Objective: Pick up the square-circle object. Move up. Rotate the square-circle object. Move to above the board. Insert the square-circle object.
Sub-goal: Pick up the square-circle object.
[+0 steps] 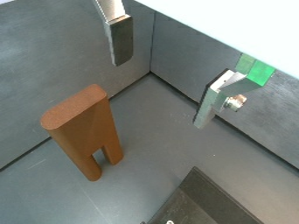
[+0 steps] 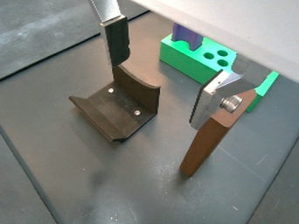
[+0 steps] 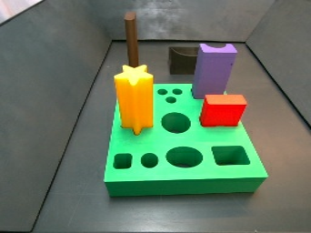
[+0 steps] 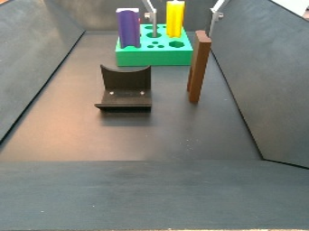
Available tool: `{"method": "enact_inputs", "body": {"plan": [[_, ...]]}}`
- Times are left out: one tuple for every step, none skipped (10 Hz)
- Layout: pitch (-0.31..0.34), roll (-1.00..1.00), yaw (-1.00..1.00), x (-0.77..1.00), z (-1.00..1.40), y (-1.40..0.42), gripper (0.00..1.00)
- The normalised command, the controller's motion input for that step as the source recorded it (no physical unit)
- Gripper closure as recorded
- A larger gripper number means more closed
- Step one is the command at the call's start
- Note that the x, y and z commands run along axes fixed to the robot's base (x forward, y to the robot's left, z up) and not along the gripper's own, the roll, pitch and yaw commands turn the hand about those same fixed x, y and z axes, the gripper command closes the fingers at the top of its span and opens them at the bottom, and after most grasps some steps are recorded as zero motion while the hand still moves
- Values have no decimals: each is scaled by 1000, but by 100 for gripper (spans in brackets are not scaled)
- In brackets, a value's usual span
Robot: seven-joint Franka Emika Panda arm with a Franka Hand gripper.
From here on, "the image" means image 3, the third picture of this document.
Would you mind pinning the brown square-circle block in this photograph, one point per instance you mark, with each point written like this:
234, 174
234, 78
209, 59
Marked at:
131, 32

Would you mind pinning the green shape-sorter board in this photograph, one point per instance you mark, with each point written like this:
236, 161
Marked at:
178, 157

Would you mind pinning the red square block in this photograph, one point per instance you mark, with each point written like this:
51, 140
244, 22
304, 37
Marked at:
222, 110

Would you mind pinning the yellow star-shaped block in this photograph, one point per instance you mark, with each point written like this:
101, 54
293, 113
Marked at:
134, 87

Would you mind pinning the purple notched block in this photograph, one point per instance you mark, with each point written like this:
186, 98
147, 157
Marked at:
214, 66

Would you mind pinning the black curved bracket stand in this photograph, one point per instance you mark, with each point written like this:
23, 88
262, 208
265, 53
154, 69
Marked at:
182, 60

